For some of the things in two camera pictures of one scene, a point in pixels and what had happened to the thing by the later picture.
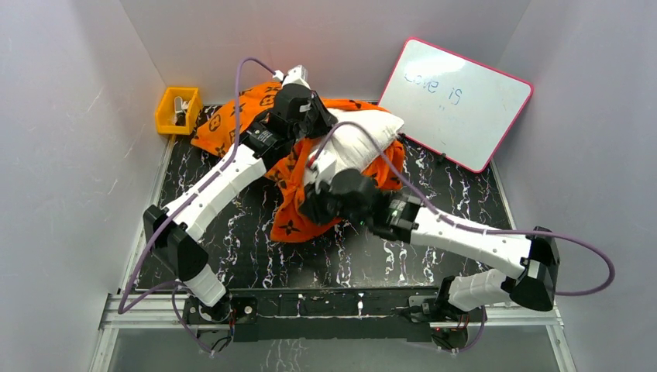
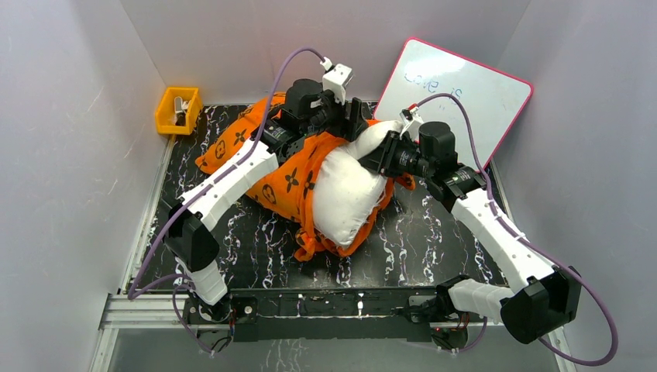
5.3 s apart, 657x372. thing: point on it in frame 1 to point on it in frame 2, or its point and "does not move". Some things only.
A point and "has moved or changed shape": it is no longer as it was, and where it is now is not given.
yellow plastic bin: [165, 113] does not move
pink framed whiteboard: [453, 106] does not move
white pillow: [350, 147] has moved or changed shape
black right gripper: [311, 205] to [381, 160]
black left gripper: [315, 112] to [352, 118]
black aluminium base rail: [329, 314] does not move
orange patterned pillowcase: [228, 116] has moved or changed shape
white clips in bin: [180, 108] does not move
